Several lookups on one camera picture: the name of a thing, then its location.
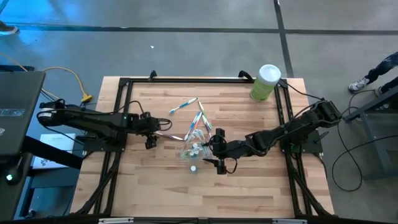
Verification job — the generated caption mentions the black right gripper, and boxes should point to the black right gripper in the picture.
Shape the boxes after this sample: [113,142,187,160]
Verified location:
[202,128,249,175]

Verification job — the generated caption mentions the green disinfecting wipes canister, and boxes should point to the green disinfecting wipes canister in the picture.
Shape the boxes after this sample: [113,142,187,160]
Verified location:
[249,63,282,103]

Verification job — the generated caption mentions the white booklet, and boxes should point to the white booklet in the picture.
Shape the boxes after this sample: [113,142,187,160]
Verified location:
[32,133,76,170]

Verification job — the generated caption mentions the black diagonal bar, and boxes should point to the black diagonal bar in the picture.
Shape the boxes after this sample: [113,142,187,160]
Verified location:
[21,135,84,170]

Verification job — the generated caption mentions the black device with indicator light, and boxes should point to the black device with indicator light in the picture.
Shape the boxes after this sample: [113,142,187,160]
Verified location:
[0,152,34,221]

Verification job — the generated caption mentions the person's shoe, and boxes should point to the person's shoe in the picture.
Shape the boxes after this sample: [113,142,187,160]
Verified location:
[0,20,21,35]
[348,77,371,93]

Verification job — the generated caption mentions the black side table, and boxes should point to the black side table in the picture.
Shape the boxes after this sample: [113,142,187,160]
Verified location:
[344,85,398,181]

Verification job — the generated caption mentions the person's leg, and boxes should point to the person's leg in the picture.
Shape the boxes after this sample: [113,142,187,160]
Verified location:
[381,77,398,94]
[364,51,398,83]

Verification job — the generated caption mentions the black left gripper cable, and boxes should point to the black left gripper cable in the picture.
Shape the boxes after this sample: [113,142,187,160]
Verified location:
[118,99,174,132]

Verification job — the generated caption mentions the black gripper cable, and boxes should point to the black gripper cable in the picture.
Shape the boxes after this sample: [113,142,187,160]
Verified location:
[207,133,239,175]
[118,99,174,132]

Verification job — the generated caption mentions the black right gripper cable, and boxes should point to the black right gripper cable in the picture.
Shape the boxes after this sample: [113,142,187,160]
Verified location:
[207,133,239,175]

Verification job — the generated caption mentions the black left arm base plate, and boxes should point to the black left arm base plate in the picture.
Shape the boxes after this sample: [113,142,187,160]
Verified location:
[82,133,129,153]

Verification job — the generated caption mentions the black aluminium table frame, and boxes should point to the black aluminium table frame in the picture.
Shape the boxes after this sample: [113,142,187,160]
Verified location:
[70,70,334,218]

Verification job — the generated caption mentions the yellow extension cable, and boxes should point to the yellow extension cable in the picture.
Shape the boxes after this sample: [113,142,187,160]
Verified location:
[0,51,94,110]

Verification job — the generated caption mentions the silver metal bracket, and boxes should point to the silver metal bracket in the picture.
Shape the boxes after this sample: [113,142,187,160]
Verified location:
[98,217,134,224]
[272,218,308,224]

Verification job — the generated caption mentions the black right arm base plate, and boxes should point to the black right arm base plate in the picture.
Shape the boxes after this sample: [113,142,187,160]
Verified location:
[279,129,325,155]

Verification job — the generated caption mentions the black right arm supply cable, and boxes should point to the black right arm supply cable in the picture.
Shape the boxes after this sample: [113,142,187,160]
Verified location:
[279,79,326,102]

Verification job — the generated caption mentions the black power cable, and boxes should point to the black power cable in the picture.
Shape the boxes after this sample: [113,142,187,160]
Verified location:
[39,89,82,108]

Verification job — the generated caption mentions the black floor cable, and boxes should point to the black floor cable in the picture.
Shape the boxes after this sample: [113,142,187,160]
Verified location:
[331,133,398,192]

